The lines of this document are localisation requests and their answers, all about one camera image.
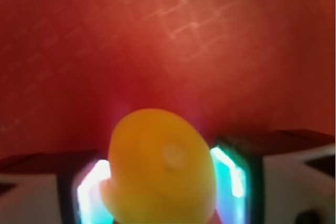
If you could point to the yellow rubber duck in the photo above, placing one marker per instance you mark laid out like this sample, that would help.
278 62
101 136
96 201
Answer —
161 171

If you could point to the red plastic tray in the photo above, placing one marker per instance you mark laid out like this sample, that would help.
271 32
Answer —
71 69

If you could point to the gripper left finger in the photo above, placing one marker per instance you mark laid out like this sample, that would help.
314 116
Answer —
54 188

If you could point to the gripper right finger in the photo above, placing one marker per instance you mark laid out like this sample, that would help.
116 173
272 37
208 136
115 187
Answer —
275 177

